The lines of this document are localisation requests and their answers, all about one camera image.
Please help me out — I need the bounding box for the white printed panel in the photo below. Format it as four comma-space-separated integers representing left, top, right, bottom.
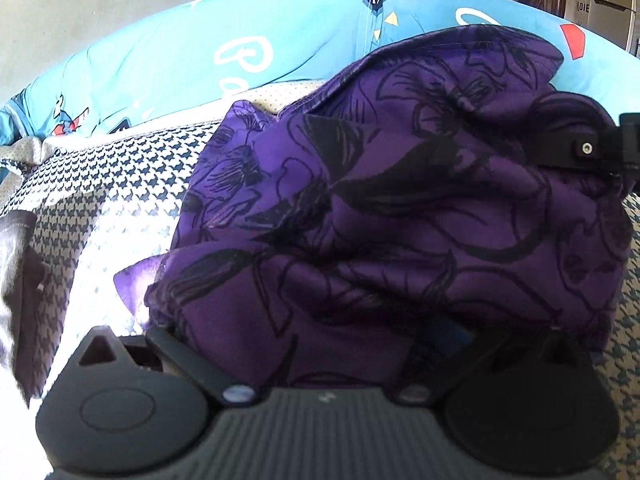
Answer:
567, 0, 593, 30

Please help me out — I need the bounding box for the purple floral garment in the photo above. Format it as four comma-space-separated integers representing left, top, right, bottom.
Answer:
114, 25, 633, 391

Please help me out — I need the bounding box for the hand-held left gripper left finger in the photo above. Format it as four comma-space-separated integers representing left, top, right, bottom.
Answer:
75, 325, 257, 407

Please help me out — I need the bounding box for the dark brown cloth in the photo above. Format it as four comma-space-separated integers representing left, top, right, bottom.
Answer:
0, 209, 48, 403

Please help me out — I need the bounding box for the blue printed sofa cover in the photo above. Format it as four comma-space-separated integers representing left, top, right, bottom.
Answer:
0, 0, 640, 181

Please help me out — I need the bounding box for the silver refrigerator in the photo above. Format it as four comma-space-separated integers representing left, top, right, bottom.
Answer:
586, 0, 635, 55

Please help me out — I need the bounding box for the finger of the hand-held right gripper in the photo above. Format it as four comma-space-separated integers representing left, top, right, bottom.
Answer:
537, 127, 609, 172

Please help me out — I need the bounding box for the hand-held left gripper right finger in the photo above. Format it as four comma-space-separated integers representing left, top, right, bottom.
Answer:
399, 331, 596, 407

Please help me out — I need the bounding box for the beige dotted sofa edge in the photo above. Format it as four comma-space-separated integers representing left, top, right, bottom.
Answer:
0, 80, 333, 177

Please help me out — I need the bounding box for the houndstooth sofa seat cover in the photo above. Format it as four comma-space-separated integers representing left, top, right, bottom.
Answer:
0, 120, 640, 480

